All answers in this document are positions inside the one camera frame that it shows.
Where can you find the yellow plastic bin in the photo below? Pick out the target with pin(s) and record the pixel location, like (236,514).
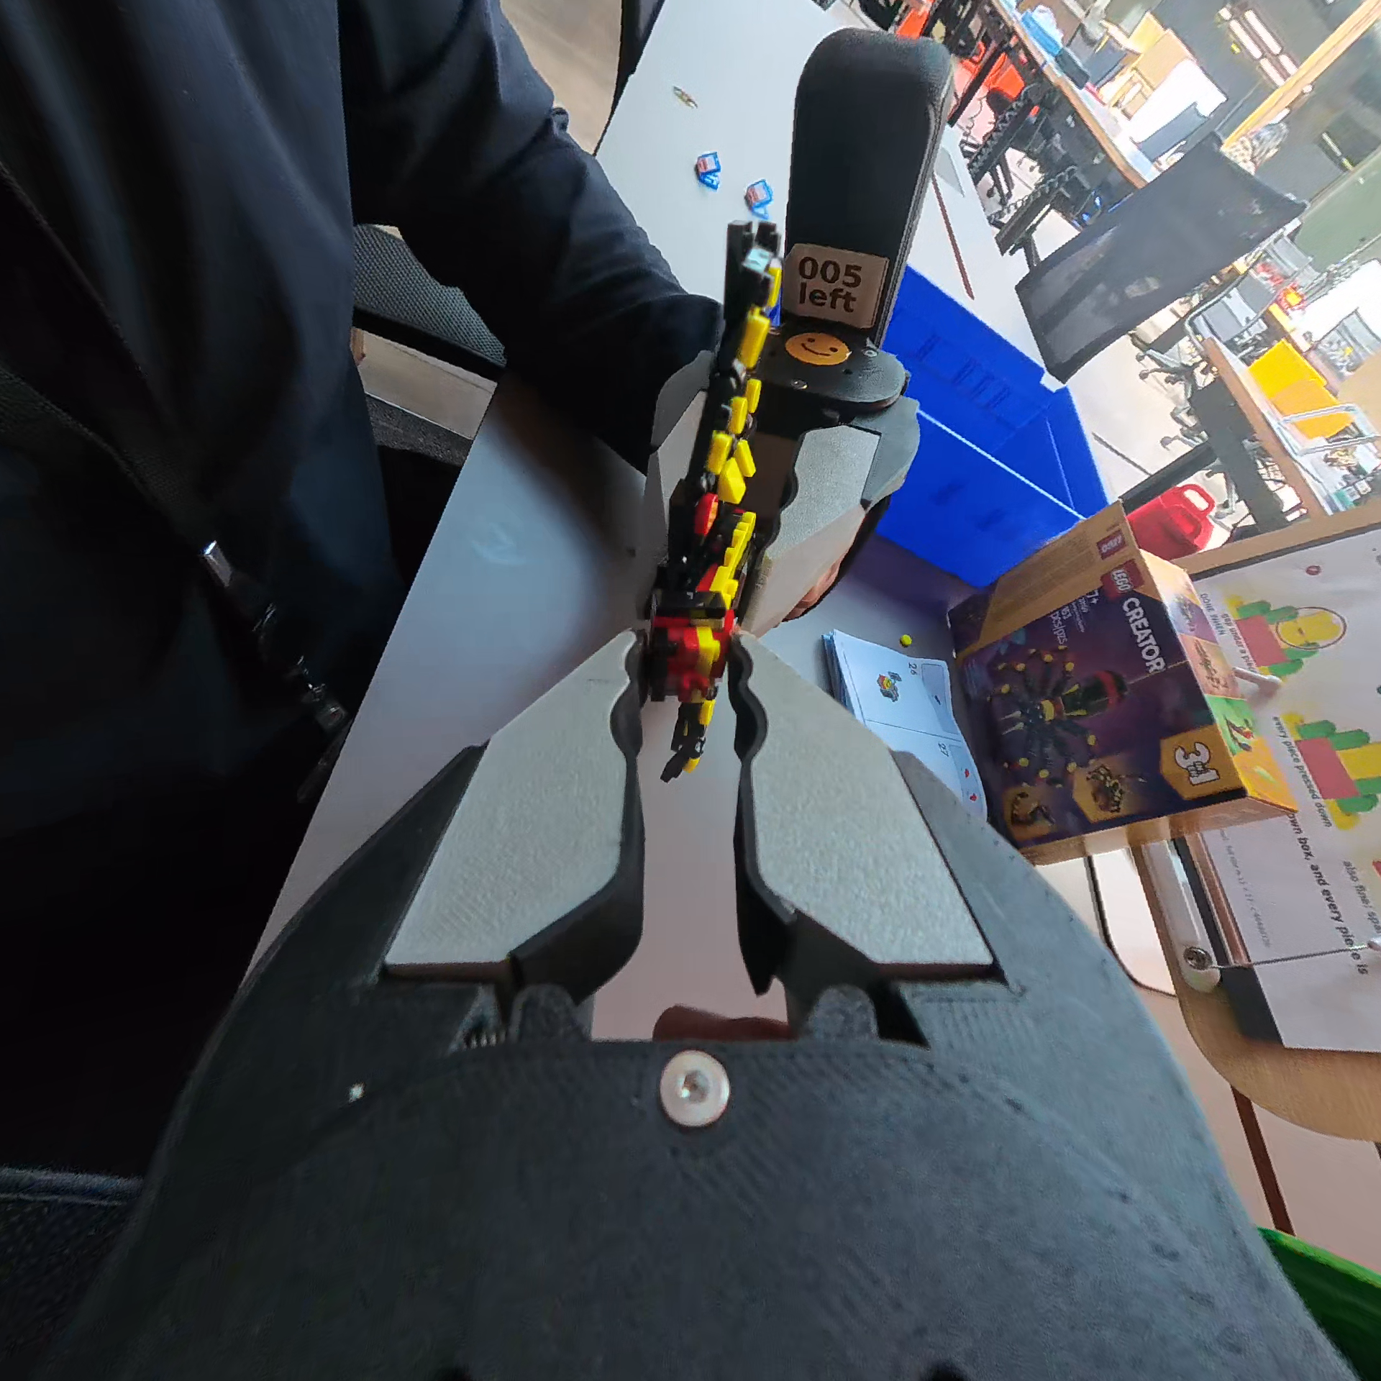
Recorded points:
(1294,388)

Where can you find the black office chair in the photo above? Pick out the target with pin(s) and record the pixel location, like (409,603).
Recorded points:
(1155,259)

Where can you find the lego instruction booklet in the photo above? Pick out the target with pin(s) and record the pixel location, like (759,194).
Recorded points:
(906,700)

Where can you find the lego set box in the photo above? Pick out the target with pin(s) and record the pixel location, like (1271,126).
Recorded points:
(1111,700)

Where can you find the black yellow red lego model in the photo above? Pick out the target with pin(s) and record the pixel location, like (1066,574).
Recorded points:
(718,635)

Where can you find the person's dark clothed torso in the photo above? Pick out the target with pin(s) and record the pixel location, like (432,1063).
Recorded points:
(139,432)

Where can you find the person's left forearm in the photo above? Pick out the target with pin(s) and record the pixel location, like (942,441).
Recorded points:
(518,215)

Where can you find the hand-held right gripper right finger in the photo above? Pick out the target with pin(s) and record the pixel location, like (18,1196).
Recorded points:
(853,852)

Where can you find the small blue lego piece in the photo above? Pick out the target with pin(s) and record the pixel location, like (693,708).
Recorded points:
(706,169)
(759,196)

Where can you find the green plastic bin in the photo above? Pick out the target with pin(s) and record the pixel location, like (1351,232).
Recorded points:
(1332,1305)

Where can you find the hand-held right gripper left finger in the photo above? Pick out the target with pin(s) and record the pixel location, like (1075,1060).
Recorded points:
(529,841)

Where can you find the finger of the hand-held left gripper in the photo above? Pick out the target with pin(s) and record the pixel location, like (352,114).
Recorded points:
(830,485)
(664,464)

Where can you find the printed instruction sheet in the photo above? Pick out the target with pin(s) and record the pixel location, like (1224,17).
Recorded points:
(1294,776)

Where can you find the red plastic container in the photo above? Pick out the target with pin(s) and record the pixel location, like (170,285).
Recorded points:
(1170,523)

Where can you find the black mesh seat chair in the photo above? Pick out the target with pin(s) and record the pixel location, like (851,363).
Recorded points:
(421,312)

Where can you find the blue plastic bin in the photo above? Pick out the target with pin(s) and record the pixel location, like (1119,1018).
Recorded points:
(971,432)

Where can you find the wooden clipboard stand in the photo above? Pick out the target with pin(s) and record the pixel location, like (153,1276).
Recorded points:
(1220,1058)

